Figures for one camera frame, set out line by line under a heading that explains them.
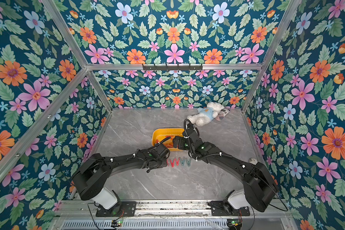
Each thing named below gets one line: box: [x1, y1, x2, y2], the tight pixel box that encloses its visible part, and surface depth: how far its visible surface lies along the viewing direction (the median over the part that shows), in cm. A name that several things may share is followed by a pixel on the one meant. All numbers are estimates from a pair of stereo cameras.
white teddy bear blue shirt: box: [186, 101, 225, 127], surface depth 109 cm
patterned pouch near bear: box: [215, 107, 230, 121], surface depth 113 cm
